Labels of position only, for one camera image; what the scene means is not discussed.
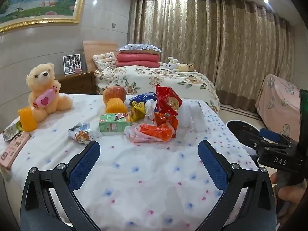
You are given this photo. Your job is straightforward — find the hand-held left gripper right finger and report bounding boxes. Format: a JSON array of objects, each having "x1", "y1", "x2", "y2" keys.
[{"x1": 198, "y1": 140, "x2": 277, "y2": 231}]

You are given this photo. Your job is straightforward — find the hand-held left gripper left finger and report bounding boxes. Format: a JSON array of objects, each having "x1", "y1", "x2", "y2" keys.
[{"x1": 20, "y1": 140, "x2": 101, "y2": 231}]

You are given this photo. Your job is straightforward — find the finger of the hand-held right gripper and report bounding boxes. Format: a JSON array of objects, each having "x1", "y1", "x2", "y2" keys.
[
  {"x1": 241, "y1": 125, "x2": 267, "y2": 154},
  {"x1": 259, "y1": 128, "x2": 300, "y2": 150}
]

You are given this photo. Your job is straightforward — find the white trash bin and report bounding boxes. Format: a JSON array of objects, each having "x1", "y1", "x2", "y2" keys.
[{"x1": 226, "y1": 120, "x2": 261, "y2": 154}]

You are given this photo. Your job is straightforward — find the green drink carton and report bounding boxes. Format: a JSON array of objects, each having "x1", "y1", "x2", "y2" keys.
[{"x1": 99, "y1": 113, "x2": 131, "y2": 133}]

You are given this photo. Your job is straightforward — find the red and white carton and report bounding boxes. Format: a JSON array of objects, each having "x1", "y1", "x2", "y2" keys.
[{"x1": 179, "y1": 101, "x2": 205, "y2": 133}]

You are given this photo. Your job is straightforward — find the yellow snack wrapper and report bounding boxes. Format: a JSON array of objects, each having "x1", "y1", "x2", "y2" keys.
[{"x1": 130, "y1": 101, "x2": 146, "y2": 123}]

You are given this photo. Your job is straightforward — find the white tissue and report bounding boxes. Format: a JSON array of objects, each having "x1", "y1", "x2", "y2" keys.
[{"x1": 144, "y1": 99, "x2": 158, "y2": 120}]

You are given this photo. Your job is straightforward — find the blue plastic wrapper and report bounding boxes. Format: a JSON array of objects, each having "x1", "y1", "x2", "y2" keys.
[{"x1": 129, "y1": 93, "x2": 157, "y2": 106}]

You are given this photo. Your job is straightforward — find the person's right hand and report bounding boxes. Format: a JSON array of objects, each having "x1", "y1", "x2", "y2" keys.
[{"x1": 271, "y1": 173, "x2": 308, "y2": 219}]

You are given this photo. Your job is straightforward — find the silver cartoon tiger wrapper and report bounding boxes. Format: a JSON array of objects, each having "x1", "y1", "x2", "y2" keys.
[{"x1": 68, "y1": 122, "x2": 95, "y2": 145}]

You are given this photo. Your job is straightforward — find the pink heart print cloth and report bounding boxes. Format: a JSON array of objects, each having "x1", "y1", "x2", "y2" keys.
[{"x1": 255, "y1": 74, "x2": 301, "y2": 142}]

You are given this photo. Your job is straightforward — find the orange snack bag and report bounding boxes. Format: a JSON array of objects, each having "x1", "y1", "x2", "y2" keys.
[{"x1": 153, "y1": 112, "x2": 179, "y2": 132}]

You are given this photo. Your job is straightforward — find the orange packet in clear plastic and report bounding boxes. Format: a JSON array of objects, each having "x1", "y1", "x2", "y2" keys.
[{"x1": 124, "y1": 123, "x2": 175, "y2": 143}]

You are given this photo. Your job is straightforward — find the pink flat box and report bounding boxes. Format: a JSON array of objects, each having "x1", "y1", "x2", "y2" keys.
[{"x1": 0, "y1": 132, "x2": 32, "y2": 170}]

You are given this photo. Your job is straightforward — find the red apple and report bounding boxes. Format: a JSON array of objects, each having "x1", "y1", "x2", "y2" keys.
[{"x1": 103, "y1": 86, "x2": 127, "y2": 106}]

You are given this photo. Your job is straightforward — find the green and white wrapper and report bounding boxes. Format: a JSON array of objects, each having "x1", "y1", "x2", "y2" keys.
[{"x1": 3, "y1": 121, "x2": 24, "y2": 141}]

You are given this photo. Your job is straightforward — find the red snack bag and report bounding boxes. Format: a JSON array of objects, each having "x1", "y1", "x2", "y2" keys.
[{"x1": 155, "y1": 84, "x2": 183, "y2": 116}]

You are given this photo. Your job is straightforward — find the wooden nightstand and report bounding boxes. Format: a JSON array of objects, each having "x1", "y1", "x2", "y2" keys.
[{"x1": 55, "y1": 70, "x2": 98, "y2": 95}]

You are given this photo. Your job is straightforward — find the beige teddy bear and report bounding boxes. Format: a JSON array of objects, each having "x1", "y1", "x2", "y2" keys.
[{"x1": 26, "y1": 63, "x2": 73, "y2": 123}]

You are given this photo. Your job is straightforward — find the yellow plush animal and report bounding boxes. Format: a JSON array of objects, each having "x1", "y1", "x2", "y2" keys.
[{"x1": 177, "y1": 63, "x2": 196, "y2": 72}]

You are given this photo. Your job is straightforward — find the floral pillow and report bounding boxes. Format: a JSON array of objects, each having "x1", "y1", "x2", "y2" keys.
[{"x1": 93, "y1": 52, "x2": 116, "y2": 71}]

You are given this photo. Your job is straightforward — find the floral bedspread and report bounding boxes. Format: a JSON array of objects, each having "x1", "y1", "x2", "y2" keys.
[{"x1": 94, "y1": 62, "x2": 220, "y2": 115}]

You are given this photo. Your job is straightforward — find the beige patterned curtain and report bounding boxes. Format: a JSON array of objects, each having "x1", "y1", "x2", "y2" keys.
[{"x1": 129, "y1": 0, "x2": 295, "y2": 112}]

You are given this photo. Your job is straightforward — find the wooden headboard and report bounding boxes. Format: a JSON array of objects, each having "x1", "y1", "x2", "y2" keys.
[{"x1": 83, "y1": 40, "x2": 119, "y2": 71}]

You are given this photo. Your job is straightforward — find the folded red blanket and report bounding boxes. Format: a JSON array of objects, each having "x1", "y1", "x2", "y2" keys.
[{"x1": 116, "y1": 51, "x2": 160, "y2": 68}]

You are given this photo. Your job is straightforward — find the blue dotted pillow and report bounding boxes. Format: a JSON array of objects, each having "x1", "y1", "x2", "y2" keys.
[{"x1": 117, "y1": 44, "x2": 163, "y2": 53}]

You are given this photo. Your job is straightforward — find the gold framed landscape painting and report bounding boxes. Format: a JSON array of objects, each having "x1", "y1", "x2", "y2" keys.
[{"x1": 0, "y1": 0, "x2": 89, "y2": 34}]

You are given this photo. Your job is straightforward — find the black and white photo frame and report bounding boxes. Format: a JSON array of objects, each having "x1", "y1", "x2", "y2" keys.
[{"x1": 63, "y1": 54, "x2": 83, "y2": 74}]

